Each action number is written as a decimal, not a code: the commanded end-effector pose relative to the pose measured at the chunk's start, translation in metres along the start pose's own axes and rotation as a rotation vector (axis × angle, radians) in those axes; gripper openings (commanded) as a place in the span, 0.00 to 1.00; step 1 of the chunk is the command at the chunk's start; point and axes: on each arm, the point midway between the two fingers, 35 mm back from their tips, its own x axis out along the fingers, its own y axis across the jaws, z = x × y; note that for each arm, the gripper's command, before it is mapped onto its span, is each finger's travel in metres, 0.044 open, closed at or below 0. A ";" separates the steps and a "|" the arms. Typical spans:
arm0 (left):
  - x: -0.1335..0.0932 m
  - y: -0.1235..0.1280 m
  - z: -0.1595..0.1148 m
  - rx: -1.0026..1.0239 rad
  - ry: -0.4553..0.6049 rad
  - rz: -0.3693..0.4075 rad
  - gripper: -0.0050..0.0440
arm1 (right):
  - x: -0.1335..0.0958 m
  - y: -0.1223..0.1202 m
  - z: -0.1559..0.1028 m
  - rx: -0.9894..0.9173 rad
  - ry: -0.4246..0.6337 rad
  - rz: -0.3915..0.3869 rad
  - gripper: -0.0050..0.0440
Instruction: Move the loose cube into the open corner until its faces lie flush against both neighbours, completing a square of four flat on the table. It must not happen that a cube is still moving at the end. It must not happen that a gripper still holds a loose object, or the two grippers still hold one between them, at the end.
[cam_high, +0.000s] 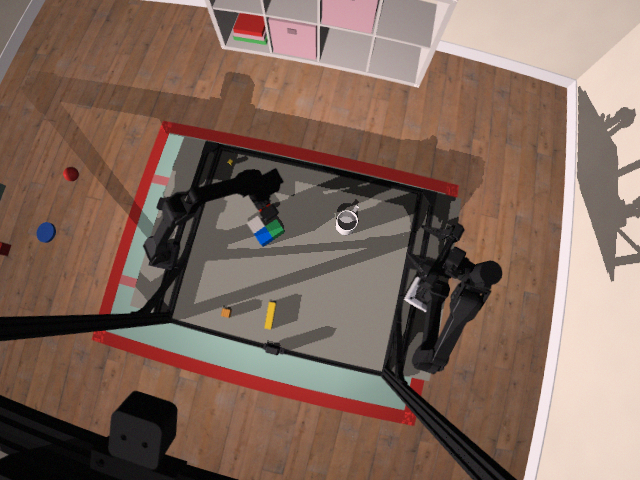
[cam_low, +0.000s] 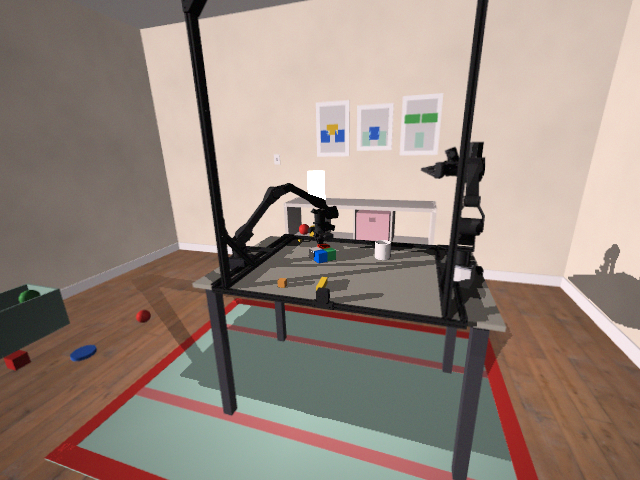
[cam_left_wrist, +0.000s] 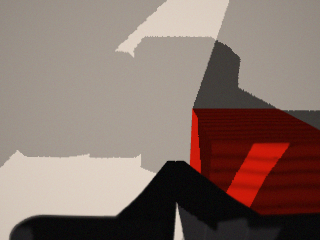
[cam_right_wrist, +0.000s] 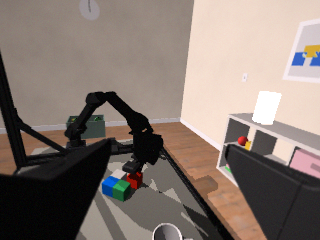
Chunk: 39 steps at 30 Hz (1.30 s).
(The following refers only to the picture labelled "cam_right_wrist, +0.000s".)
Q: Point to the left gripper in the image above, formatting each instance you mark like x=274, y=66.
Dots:
x=131, y=167

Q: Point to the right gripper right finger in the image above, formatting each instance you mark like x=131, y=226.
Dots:
x=284, y=201

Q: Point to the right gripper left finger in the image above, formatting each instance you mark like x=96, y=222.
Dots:
x=52, y=201

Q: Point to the green cube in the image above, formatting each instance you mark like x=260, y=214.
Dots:
x=121, y=190

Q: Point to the white mug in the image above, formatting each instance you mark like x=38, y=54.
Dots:
x=167, y=231

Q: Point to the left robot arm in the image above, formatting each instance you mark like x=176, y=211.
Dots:
x=136, y=121

